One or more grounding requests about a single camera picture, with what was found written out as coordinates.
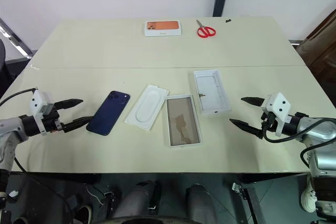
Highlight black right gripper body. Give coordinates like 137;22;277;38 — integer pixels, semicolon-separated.
259;111;279;134

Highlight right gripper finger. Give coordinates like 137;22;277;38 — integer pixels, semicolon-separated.
229;118;264;140
240;97;265;108

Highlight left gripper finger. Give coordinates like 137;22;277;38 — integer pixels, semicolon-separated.
54;98;84;110
62;115;95;133

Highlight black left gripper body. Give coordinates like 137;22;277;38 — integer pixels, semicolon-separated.
43;106;66;134

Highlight dark blue smartphone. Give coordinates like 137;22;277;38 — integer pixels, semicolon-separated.
86;90;131;137

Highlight white box lid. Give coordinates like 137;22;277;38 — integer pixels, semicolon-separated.
193;69;233;116

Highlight white phone box base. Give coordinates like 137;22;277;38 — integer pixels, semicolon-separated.
164;94;204;148

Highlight closed orange-print phone box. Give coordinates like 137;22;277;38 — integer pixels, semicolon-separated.
143;19;183;37

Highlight white plastic tray insert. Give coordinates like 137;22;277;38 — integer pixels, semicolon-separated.
124;84;170;132

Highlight white sneaker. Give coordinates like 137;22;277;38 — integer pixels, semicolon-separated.
300;179;320;213

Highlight dark grey rounded shape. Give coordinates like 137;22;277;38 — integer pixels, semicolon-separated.
112;180;162;220
185;183;219;224

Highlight brown wooden door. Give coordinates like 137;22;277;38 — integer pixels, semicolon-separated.
295;8;336;84

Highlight black shoe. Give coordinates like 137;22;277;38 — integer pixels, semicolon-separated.
72;204;94;224

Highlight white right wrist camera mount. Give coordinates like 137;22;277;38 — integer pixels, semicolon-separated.
260;92;291;137

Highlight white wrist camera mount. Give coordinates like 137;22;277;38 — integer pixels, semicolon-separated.
29;89;56;137
260;92;291;137

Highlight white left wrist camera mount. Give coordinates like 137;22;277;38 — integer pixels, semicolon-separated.
29;89;56;137

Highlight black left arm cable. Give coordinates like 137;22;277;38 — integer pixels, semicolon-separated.
0;87;37;107

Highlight black table frame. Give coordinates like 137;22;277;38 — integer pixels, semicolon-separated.
232;173;267;224

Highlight silver metal frame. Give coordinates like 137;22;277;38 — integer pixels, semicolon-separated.
0;18;34;60

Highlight red-handled scissors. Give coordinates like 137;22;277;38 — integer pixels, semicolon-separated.
195;19;217;38

